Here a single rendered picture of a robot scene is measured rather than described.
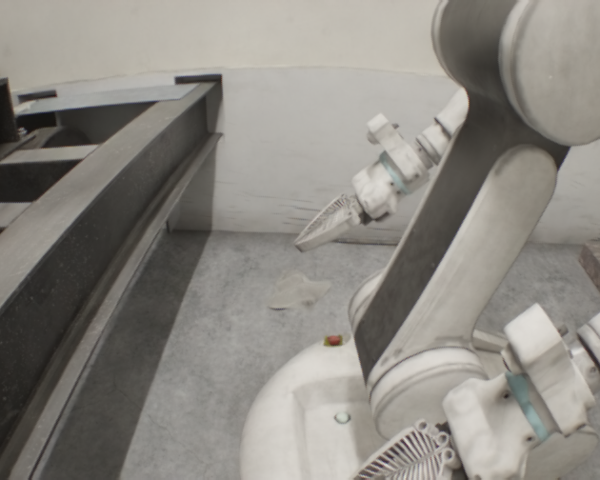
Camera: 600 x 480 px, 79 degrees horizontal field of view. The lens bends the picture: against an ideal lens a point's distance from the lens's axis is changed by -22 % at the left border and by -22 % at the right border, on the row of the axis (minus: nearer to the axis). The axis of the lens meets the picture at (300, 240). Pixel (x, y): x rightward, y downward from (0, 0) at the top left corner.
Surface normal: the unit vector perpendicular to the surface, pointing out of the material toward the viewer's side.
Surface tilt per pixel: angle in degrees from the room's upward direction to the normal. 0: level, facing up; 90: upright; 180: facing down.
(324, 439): 0
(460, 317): 90
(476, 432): 42
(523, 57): 93
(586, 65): 90
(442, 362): 7
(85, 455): 0
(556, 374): 82
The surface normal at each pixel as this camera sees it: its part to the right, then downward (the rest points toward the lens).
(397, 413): -0.06, 0.49
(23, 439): 0.01, -0.85
